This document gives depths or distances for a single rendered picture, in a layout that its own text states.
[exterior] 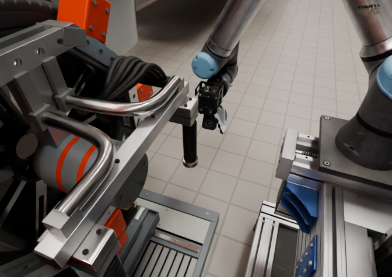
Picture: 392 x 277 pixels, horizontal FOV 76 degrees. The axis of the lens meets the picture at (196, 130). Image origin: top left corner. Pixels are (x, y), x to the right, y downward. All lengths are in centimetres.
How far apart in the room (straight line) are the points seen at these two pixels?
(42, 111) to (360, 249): 69
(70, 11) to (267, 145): 157
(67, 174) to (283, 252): 93
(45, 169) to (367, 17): 77
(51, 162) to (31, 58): 20
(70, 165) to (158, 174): 115
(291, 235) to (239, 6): 97
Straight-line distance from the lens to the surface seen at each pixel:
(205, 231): 134
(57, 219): 35
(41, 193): 74
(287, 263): 120
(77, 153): 55
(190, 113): 55
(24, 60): 49
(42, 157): 59
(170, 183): 160
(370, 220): 75
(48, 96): 53
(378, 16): 73
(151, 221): 130
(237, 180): 163
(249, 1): 63
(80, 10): 59
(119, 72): 54
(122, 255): 117
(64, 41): 54
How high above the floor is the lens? 127
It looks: 41 degrees down
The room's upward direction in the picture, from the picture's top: straight up
